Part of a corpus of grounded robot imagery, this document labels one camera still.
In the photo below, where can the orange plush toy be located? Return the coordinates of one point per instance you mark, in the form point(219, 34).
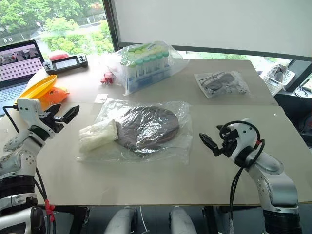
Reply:
point(54, 93)

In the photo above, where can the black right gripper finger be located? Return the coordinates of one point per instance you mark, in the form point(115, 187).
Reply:
point(219, 127)
point(208, 141)

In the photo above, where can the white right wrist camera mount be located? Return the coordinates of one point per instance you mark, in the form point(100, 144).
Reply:
point(246, 136)

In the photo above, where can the clear plastic glasses bag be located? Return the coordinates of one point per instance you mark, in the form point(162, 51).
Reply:
point(240, 83)

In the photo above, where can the clear bag with brown disc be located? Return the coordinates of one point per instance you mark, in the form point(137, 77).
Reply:
point(175, 136)

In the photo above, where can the open laptop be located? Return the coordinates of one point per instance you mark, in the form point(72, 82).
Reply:
point(17, 63)

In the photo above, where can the clear plastic tube bag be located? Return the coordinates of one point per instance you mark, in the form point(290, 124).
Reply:
point(179, 59)

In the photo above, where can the blue test tube rack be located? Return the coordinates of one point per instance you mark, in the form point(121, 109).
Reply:
point(146, 76)

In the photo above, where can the red plush toy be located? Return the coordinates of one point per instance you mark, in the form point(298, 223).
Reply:
point(58, 55)

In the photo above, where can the yellow plastic tray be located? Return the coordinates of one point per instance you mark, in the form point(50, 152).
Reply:
point(36, 86)

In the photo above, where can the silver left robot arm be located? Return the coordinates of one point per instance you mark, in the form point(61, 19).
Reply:
point(19, 156)

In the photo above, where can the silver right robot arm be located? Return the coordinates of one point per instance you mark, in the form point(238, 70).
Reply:
point(273, 175)

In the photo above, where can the small white paper label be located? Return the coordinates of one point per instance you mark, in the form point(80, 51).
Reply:
point(102, 98)

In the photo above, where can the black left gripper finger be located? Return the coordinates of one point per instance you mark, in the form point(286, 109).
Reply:
point(71, 114)
point(54, 109)

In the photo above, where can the crumpled bag in basket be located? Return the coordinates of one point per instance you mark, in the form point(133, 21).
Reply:
point(276, 72)

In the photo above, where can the black handheld controller with screen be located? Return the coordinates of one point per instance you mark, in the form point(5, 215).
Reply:
point(64, 64)

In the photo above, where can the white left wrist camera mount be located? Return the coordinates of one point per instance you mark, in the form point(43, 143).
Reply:
point(28, 109)

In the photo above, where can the black sunglasses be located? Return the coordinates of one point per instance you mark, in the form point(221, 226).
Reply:
point(215, 84)

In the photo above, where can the white roller blind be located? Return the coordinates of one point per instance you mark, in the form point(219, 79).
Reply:
point(207, 22)

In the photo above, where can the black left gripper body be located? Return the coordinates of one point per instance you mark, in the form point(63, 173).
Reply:
point(54, 123)

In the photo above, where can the grey rounded shape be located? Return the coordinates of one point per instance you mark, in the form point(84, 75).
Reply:
point(181, 220)
point(122, 220)

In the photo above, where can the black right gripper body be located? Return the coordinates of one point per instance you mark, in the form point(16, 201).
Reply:
point(230, 145)

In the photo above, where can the black side desk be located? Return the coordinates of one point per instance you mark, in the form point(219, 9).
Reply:
point(297, 114)

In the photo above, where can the white folded cloth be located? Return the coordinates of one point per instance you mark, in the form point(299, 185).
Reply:
point(97, 135)

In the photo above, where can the white plastic basket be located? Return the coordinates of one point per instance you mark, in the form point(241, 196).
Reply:
point(275, 85)

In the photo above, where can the small red toy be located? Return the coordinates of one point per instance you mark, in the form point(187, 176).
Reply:
point(107, 78)

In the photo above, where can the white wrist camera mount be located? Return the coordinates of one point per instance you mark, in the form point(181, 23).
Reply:
point(246, 136)
point(28, 109)

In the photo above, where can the dark window frame post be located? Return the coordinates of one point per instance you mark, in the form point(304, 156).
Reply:
point(111, 24)

